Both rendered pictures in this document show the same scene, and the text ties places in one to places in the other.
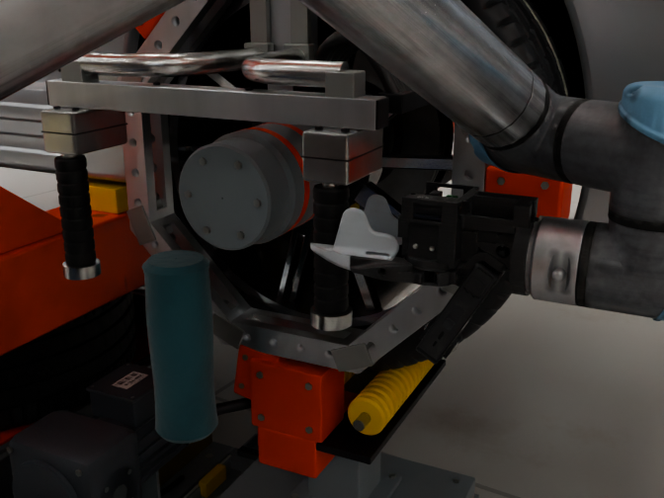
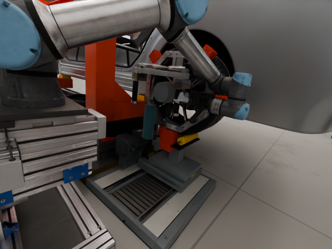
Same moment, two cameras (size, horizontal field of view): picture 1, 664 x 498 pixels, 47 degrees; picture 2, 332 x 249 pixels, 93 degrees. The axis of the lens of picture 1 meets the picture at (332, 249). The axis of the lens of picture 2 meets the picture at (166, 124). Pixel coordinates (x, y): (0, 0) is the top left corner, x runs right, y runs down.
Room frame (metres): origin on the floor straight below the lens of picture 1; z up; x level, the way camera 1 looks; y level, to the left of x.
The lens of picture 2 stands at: (-0.13, -0.09, 0.95)
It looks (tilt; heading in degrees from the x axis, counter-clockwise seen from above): 17 degrees down; 9
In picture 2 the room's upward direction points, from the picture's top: 8 degrees clockwise
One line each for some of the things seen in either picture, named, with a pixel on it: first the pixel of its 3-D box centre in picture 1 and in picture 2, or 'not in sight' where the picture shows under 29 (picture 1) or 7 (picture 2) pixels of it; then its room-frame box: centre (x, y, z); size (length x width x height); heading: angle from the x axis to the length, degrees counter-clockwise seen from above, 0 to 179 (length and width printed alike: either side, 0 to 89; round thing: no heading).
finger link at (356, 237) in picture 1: (352, 236); (180, 98); (0.70, -0.02, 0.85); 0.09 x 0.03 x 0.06; 73
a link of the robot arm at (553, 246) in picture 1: (555, 261); (216, 105); (0.64, -0.20, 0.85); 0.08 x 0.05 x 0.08; 154
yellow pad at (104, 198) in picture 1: (113, 190); (144, 97); (1.50, 0.44, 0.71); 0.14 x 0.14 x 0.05; 64
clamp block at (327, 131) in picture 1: (344, 149); (183, 83); (0.76, -0.01, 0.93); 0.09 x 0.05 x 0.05; 154
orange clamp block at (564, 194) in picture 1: (528, 193); (218, 101); (0.89, -0.23, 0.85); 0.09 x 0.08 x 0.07; 64
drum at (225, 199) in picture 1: (267, 180); (170, 92); (0.96, 0.08, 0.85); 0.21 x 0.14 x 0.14; 154
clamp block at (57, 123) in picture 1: (85, 125); (139, 76); (0.91, 0.29, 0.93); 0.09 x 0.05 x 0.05; 154
